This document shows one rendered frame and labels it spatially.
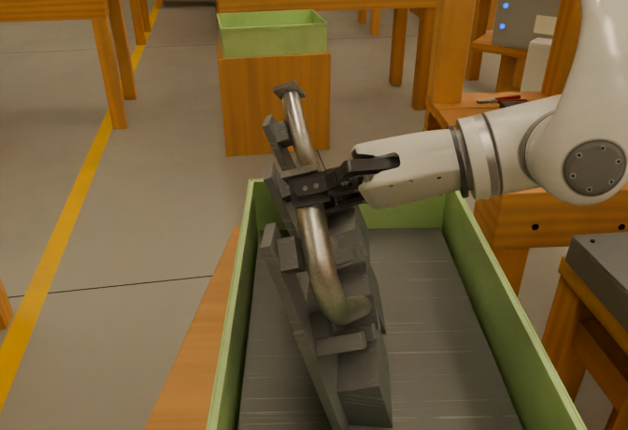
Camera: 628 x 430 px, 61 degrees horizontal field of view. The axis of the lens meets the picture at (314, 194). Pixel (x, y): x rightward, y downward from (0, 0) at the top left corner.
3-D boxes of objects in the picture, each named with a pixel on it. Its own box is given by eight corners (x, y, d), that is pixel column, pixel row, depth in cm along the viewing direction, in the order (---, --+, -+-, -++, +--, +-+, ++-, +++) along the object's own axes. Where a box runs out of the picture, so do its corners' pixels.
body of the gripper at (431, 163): (459, 141, 60) (362, 164, 62) (460, 106, 50) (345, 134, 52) (476, 206, 58) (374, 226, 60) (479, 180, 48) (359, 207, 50)
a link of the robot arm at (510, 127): (508, 208, 50) (490, 181, 59) (662, 177, 47) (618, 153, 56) (492, 121, 48) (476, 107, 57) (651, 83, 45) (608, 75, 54)
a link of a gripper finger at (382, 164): (420, 159, 53) (378, 178, 57) (367, 149, 48) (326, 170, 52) (422, 170, 53) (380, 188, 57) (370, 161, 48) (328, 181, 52)
